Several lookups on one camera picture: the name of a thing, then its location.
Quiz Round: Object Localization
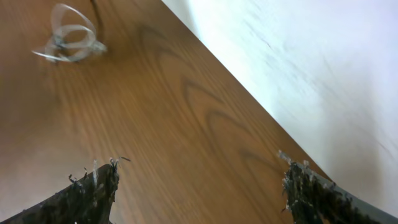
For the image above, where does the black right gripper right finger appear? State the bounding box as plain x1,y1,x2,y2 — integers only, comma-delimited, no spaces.
279,151,397,224

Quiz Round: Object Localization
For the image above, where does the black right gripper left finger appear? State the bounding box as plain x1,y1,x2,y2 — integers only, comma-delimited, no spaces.
1,157,122,224

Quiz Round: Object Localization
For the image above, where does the white USB cable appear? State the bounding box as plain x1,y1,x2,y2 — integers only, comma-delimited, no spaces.
30,2,108,64

